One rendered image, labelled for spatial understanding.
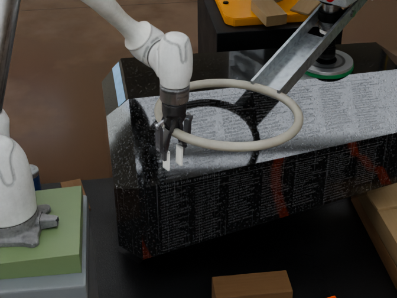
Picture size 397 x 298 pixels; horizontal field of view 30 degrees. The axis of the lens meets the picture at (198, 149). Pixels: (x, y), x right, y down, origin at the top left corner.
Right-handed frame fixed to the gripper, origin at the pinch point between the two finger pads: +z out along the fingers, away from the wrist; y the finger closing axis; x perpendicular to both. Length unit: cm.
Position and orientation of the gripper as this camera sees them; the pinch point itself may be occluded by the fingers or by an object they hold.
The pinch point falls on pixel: (172, 158)
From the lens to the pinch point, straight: 235.3
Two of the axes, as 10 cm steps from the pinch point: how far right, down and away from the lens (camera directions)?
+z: -0.4, 8.6, 5.1
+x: -6.1, -4.2, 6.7
